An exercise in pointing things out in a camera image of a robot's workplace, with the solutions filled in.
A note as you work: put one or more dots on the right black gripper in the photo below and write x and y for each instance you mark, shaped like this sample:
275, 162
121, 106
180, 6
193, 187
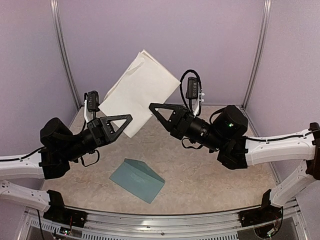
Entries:
179, 121

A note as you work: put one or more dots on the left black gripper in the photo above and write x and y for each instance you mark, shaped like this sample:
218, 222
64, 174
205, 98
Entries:
99, 128

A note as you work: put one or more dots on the ornate bordered letter sheet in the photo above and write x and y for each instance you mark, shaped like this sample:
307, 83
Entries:
145, 81

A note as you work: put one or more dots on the teal paper envelope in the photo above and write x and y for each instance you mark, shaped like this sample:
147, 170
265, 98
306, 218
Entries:
139, 179

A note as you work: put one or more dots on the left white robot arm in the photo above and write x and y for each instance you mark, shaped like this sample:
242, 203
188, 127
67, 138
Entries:
21, 167

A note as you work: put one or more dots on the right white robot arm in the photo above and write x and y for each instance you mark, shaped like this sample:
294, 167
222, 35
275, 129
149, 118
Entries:
303, 145

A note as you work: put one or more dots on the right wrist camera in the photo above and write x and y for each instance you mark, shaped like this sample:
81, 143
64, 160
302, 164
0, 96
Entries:
195, 96

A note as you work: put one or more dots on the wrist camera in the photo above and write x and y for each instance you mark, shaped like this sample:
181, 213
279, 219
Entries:
195, 96
91, 105

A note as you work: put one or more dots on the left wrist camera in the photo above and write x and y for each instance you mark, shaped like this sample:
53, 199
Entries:
91, 105

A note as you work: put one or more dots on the front aluminium rail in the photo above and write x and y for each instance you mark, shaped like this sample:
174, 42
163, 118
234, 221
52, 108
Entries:
103, 225

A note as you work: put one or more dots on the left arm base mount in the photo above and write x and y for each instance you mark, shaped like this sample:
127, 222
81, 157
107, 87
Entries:
59, 213

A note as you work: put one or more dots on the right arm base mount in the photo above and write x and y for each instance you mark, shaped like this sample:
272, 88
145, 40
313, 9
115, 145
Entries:
265, 213

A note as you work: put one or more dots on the right aluminium frame post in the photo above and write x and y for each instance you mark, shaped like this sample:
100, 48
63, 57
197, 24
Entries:
267, 4

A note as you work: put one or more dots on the aluminium frame post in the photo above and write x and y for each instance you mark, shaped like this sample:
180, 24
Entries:
267, 4
54, 5

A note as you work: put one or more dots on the left aluminium frame post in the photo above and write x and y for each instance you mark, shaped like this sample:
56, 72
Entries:
54, 5

